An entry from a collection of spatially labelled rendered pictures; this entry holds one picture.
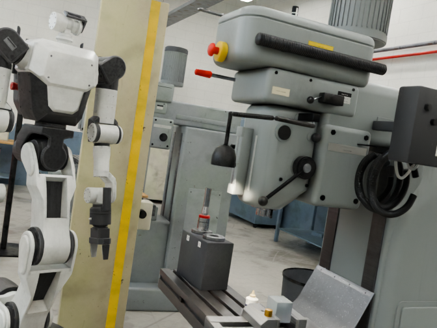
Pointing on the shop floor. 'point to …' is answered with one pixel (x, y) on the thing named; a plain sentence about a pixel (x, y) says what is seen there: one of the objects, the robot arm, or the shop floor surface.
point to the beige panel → (116, 164)
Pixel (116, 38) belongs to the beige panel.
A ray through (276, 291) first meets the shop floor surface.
